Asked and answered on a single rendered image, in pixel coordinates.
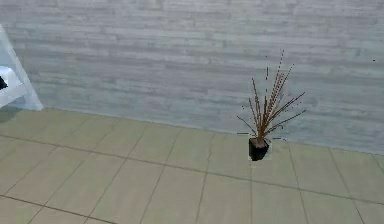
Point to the brown twig plant black pot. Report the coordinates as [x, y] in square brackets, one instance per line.
[259, 150]

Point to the white shelf unit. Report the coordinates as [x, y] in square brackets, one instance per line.
[13, 87]

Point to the small black object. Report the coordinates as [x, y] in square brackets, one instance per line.
[2, 83]

